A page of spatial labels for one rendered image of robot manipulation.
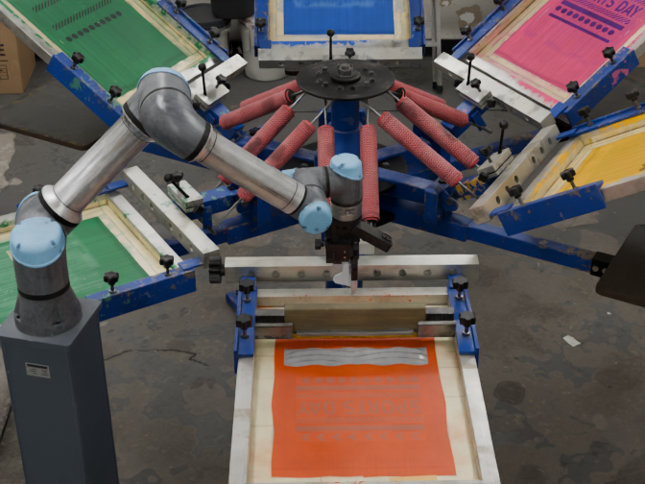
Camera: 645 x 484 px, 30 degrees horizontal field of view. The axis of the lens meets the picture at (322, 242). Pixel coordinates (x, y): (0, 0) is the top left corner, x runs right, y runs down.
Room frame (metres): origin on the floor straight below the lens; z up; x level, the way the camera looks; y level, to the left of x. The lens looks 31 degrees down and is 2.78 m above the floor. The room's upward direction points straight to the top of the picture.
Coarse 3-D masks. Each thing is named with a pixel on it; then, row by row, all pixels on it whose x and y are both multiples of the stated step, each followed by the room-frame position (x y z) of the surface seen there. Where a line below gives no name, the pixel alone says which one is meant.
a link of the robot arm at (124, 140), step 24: (168, 72) 2.46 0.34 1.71; (144, 96) 2.38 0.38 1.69; (120, 120) 2.42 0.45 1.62; (96, 144) 2.41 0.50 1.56; (120, 144) 2.39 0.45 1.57; (144, 144) 2.40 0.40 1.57; (72, 168) 2.41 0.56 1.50; (96, 168) 2.38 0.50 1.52; (120, 168) 2.39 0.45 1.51; (48, 192) 2.38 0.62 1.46; (72, 192) 2.37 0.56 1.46; (96, 192) 2.38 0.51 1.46; (24, 216) 2.35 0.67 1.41; (48, 216) 2.34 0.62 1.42; (72, 216) 2.36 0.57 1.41
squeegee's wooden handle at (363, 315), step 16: (288, 304) 2.51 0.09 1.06; (304, 304) 2.51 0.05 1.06; (320, 304) 2.51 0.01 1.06; (336, 304) 2.51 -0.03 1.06; (352, 304) 2.51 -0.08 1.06; (368, 304) 2.51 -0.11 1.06; (384, 304) 2.50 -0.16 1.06; (400, 304) 2.50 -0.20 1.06; (416, 304) 2.50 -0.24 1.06; (288, 320) 2.49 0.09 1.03; (304, 320) 2.49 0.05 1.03; (320, 320) 2.49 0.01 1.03; (336, 320) 2.49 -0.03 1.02; (352, 320) 2.49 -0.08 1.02; (368, 320) 2.49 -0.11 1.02; (384, 320) 2.49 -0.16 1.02; (400, 320) 2.49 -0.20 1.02; (416, 320) 2.49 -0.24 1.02
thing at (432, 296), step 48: (336, 288) 2.69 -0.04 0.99; (384, 288) 2.68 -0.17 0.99; (432, 288) 2.68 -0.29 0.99; (240, 384) 2.27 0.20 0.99; (480, 384) 2.27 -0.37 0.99; (240, 432) 2.10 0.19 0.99; (480, 432) 2.10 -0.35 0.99; (240, 480) 1.94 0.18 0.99; (432, 480) 1.94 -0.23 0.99; (480, 480) 1.94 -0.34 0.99
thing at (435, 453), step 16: (432, 352) 2.44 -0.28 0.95; (368, 368) 2.38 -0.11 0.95; (384, 368) 2.38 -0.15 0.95; (400, 368) 2.38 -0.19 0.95; (416, 368) 2.38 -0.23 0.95; (432, 368) 2.38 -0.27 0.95; (432, 384) 2.31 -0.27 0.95; (432, 400) 2.25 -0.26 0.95; (432, 416) 2.20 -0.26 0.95; (432, 432) 2.14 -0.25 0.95; (368, 448) 2.08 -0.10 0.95; (384, 448) 2.08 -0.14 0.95; (400, 448) 2.08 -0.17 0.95; (416, 448) 2.08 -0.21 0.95; (432, 448) 2.08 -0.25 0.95; (448, 448) 2.08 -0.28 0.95; (368, 464) 2.03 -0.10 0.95; (384, 464) 2.03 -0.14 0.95; (400, 464) 2.03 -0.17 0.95; (416, 464) 2.03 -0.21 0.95; (432, 464) 2.03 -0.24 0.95; (448, 464) 2.03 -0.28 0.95
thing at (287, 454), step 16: (288, 368) 2.38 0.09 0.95; (304, 368) 2.38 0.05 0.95; (320, 368) 2.38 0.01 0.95; (336, 368) 2.38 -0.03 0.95; (352, 368) 2.38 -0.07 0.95; (288, 384) 2.32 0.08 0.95; (272, 400) 2.26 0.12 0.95; (288, 400) 2.26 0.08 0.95; (288, 416) 2.20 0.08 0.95; (288, 432) 2.14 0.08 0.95; (288, 448) 2.08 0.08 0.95; (304, 448) 2.08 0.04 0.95; (320, 448) 2.08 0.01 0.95; (336, 448) 2.08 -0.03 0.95; (352, 448) 2.08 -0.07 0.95; (272, 464) 2.03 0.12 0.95; (288, 464) 2.03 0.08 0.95; (304, 464) 2.03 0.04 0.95; (320, 464) 2.03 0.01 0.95; (336, 464) 2.03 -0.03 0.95; (352, 464) 2.03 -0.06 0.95
